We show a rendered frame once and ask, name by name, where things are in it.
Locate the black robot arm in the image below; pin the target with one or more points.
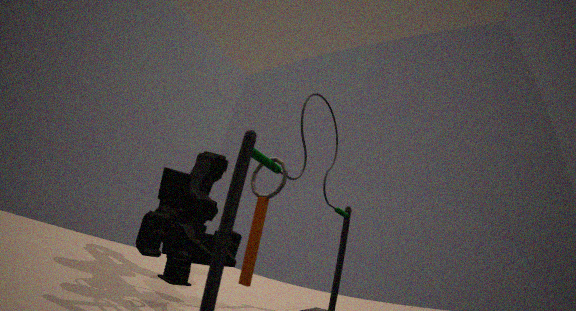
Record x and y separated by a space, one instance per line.
186 197

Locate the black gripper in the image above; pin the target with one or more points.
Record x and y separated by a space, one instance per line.
185 241

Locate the orange bar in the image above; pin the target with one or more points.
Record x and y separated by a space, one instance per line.
258 222

